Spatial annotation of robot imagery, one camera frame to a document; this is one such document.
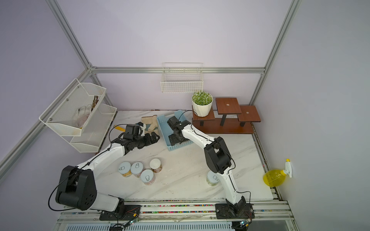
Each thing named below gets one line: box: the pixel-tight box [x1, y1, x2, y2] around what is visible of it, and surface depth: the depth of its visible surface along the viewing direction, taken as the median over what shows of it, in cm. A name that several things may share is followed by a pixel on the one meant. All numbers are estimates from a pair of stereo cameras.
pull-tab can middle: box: [130, 161, 144, 178], surface depth 86 cm
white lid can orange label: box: [149, 158, 163, 173], surface depth 86 cm
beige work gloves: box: [140, 114, 159, 135], surface depth 116 cm
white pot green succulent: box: [191, 90, 214, 118], surface depth 90 cm
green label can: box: [206, 170, 220, 187], surface depth 82 cm
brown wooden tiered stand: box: [191, 97, 262, 134], surface depth 99 cm
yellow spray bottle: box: [263, 158, 293, 188], surface depth 79 cm
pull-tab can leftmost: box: [118, 161, 133, 178], surface depth 85 cm
